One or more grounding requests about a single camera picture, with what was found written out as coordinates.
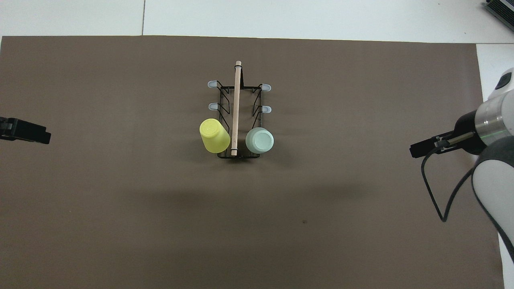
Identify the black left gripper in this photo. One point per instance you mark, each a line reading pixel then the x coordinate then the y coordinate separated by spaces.
pixel 7 128

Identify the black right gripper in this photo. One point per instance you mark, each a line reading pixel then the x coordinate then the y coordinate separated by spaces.
pixel 468 134

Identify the pale green plastic cup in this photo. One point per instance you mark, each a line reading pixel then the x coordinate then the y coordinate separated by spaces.
pixel 260 141

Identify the yellow plastic cup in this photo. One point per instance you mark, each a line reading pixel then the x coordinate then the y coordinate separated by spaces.
pixel 215 136

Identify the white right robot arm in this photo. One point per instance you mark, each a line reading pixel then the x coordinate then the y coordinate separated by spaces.
pixel 496 184

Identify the brown table mat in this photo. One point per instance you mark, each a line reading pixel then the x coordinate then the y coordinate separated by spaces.
pixel 120 200

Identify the dark ribbed device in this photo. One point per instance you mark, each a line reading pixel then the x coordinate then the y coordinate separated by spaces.
pixel 502 9

